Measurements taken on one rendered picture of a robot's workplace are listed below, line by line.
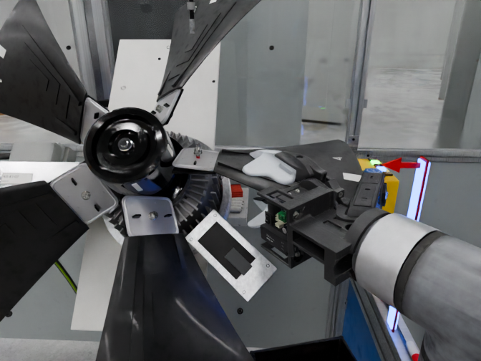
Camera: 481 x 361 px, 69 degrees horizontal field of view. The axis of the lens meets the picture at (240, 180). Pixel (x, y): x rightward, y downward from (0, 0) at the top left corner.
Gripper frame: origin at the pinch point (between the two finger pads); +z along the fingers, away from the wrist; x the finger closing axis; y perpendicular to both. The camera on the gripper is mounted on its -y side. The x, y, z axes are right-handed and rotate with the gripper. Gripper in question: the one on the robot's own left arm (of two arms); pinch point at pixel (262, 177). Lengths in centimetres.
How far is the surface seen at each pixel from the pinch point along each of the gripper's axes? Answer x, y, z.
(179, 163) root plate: -1.7, 7.8, 9.8
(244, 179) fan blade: 0.3, 1.8, 1.9
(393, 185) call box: 16.2, -39.1, 4.8
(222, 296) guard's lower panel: 88, -25, 71
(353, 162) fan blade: 2.4, -17.2, -1.7
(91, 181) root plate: 0.3, 19.1, 18.2
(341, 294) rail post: 54, -36, 16
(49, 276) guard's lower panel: 74, 34, 116
